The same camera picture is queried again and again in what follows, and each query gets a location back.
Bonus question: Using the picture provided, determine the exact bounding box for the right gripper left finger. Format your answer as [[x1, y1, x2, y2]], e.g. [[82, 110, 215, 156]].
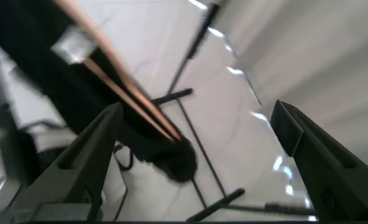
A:
[[12, 102, 124, 222]]

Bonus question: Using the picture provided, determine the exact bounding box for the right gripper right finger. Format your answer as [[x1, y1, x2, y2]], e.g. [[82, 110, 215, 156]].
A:
[[270, 100, 368, 222]]

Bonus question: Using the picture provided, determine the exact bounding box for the pink clothes hanger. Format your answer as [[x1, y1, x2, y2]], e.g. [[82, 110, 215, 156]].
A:
[[52, 0, 182, 141]]

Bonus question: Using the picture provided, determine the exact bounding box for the black garment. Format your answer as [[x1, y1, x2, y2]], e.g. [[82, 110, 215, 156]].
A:
[[0, 0, 199, 183]]

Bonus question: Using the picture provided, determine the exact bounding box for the black clothes rack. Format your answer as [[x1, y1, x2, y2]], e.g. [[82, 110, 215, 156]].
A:
[[152, 2, 315, 222]]

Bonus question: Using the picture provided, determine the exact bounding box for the white curtain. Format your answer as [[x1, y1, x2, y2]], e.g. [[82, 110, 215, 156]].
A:
[[211, 0, 368, 175]]

